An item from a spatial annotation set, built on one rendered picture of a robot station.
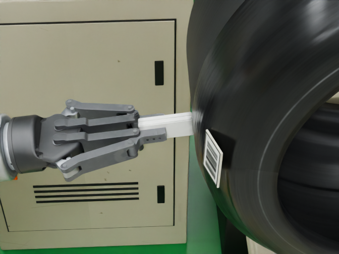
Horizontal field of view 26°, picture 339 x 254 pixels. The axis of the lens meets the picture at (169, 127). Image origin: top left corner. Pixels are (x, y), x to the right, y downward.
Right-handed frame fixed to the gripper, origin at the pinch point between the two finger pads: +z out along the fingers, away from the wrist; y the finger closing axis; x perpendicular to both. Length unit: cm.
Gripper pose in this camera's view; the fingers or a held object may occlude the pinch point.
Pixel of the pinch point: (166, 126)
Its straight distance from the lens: 95.1
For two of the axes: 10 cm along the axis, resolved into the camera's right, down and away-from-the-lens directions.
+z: 9.9, -1.2, -0.7
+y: -0.4, -7.2, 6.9
